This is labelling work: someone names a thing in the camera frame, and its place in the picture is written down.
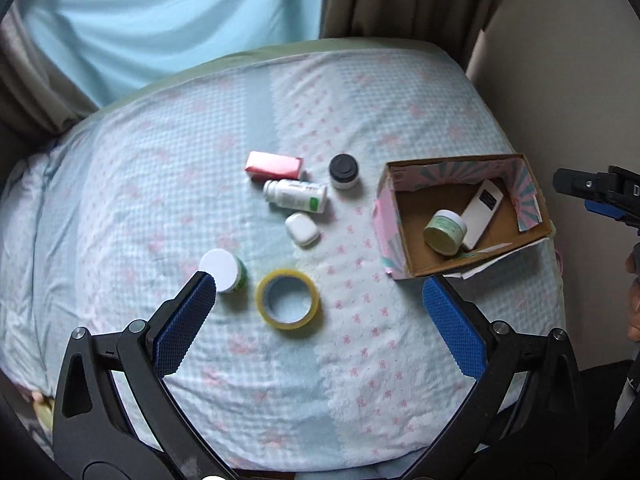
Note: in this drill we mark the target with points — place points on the yellow tape roll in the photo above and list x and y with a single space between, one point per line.
287 299

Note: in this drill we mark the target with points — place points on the cardboard box pink lining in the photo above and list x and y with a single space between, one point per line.
411 191

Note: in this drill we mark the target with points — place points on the white remote control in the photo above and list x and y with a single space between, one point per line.
479 213

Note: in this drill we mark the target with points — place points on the white pill bottle green label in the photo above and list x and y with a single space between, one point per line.
296 195

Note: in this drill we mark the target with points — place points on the brown curtain left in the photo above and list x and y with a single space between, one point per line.
37 99

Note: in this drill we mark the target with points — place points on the light blue curtain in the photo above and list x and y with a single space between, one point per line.
111 48

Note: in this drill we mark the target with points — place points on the white earbuds case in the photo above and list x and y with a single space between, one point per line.
302 229

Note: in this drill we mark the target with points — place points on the checkered floral bed quilt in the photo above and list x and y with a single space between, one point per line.
115 217

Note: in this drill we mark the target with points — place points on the red and white carton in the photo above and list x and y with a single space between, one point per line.
263 166

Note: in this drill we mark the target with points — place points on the black lid white jar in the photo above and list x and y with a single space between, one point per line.
343 171

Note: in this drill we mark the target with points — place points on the white jar green label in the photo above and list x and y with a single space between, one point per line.
227 270

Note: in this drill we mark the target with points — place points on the pale green cream jar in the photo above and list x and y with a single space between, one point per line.
445 232

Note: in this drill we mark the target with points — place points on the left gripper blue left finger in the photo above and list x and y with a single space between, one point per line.
175 324

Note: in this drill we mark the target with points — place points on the person's hand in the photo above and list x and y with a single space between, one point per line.
633 303

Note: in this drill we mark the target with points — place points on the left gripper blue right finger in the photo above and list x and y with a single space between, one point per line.
461 325

